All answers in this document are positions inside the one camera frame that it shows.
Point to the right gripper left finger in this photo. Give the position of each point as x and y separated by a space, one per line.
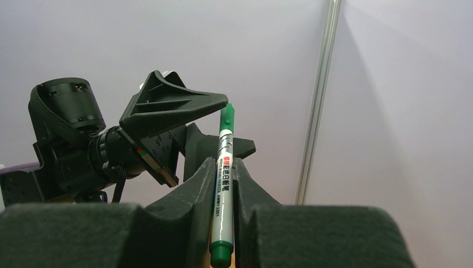
171 232

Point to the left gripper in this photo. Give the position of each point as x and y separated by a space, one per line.
157 117

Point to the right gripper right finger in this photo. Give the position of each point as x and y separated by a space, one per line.
270 234

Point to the green marker cap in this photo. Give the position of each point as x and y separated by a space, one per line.
227 115

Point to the green whiteboard marker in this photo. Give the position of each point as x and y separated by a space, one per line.
222 232

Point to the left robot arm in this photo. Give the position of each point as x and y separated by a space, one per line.
79 156

